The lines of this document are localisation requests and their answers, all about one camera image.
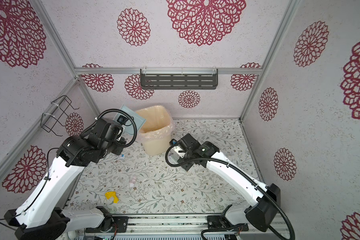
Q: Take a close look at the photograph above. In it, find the teal plastic dustpan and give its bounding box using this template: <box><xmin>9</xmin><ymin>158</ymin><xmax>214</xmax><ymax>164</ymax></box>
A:
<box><xmin>113</xmin><ymin>105</ymin><xmax>146</xmax><ymax>136</ymax></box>

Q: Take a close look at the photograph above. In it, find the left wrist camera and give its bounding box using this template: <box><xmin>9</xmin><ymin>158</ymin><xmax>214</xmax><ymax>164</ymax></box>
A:
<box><xmin>117</xmin><ymin>115</ymin><xmax>129</xmax><ymax>125</ymax></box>

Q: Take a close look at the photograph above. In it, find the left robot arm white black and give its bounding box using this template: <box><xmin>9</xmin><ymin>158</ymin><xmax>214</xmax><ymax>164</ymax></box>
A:
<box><xmin>0</xmin><ymin>106</ymin><xmax>142</xmax><ymax>240</ymax></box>

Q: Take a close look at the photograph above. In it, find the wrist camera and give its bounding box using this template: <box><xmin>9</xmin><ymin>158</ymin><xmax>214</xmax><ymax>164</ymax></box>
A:
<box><xmin>169</xmin><ymin>139</ymin><xmax>182</xmax><ymax>157</ymax></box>
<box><xmin>117</xmin><ymin>115</ymin><xmax>129</xmax><ymax>125</ymax></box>

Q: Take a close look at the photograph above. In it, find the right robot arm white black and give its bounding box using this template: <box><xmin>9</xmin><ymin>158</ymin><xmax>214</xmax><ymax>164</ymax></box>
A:
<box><xmin>165</xmin><ymin>134</ymin><xmax>296</xmax><ymax>240</ymax></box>

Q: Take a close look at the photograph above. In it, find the pink paper scrap left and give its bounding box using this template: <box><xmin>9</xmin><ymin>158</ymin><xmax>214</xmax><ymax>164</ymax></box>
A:
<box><xmin>129</xmin><ymin>176</ymin><xmax>137</xmax><ymax>189</ymax></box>

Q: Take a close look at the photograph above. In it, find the beige trash bin with liner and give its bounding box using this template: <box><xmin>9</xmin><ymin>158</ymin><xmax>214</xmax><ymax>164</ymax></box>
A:
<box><xmin>136</xmin><ymin>106</ymin><xmax>175</xmax><ymax>156</ymax></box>

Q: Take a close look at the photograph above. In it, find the yellow paper scrap left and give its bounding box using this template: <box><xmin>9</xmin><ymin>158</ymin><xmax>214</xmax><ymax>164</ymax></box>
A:
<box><xmin>105</xmin><ymin>192</ymin><xmax>119</xmax><ymax>204</ymax></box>

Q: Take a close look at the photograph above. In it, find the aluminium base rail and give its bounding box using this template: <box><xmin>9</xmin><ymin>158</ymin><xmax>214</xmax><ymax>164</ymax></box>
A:
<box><xmin>66</xmin><ymin>214</ymin><xmax>277</xmax><ymax>240</ymax></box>

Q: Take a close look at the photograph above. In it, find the dark metal wall shelf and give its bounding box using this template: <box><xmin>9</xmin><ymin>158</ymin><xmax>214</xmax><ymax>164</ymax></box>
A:
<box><xmin>140</xmin><ymin>68</ymin><xmax>219</xmax><ymax>90</ymax></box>

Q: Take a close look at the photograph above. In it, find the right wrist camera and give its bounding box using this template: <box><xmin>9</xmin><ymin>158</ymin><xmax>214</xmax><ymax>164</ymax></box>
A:
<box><xmin>169</xmin><ymin>139</ymin><xmax>182</xmax><ymax>157</ymax></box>

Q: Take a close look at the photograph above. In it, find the black wire wall rack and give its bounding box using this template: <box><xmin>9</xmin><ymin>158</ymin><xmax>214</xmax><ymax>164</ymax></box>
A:
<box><xmin>40</xmin><ymin>95</ymin><xmax>79</xmax><ymax>137</ymax></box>

